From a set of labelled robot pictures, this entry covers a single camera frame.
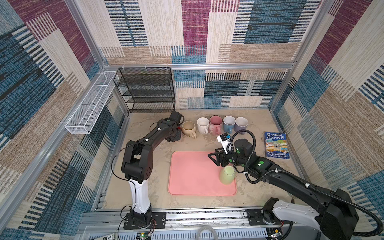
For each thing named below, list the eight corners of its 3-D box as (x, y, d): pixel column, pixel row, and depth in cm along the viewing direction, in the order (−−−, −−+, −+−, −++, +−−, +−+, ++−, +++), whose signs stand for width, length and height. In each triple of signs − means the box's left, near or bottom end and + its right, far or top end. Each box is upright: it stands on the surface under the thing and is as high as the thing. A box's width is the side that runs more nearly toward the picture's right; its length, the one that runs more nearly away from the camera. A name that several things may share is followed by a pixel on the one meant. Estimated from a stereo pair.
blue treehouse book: (265, 157, 96) (267, 155, 94) (263, 133, 109) (265, 130, 106) (288, 162, 94) (291, 159, 92) (283, 136, 107) (286, 133, 104)
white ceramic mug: (197, 137, 106) (197, 129, 98) (196, 125, 112) (196, 117, 105) (208, 137, 105) (209, 129, 98) (208, 125, 112) (208, 117, 105)
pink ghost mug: (209, 139, 106) (210, 128, 96) (208, 126, 113) (209, 115, 104) (221, 139, 106) (224, 128, 96) (220, 126, 113) (222, 115, 103)
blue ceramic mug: (222, 136, 108) (225, 126, 99) (221, 126, 114) (223, 115, 105) (233, 136, 108) (237, 126, 99) (231, 126, 114) (234, 115, 105)
